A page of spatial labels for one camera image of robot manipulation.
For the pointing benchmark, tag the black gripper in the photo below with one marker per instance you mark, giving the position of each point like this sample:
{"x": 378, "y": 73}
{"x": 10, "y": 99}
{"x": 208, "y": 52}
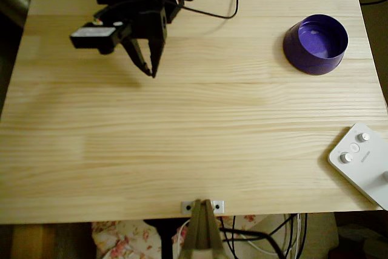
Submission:
{"x": 156, "y": 32}

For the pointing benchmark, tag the purple bowl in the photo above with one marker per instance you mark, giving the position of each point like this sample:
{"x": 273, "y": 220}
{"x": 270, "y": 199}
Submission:
{"x": 315, "y": 43}

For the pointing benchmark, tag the metal clamp at table edge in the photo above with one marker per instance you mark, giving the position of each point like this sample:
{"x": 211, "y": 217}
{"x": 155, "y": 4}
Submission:
{"x": 201, "y": 228}

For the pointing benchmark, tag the black stand pole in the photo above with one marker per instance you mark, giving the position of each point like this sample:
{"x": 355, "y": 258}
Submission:
{"x": 166, "y": 240}

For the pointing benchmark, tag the floral cloth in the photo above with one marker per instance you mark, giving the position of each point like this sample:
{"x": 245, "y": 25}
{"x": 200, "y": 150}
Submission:
{"x": 121, "y": 240}

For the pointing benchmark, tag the white control box with knobs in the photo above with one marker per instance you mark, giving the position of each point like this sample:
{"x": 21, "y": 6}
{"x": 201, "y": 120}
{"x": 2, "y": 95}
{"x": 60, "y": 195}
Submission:
{"x": 363, "y": 162}

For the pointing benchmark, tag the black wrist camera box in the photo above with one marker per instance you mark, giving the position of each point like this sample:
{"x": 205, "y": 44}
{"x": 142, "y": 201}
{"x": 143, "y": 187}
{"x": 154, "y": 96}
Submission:
{"x": 91, "y": 36}

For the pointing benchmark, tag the white screw bracket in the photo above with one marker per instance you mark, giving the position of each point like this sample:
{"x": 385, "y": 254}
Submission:
{"x": 220, "y": 203}

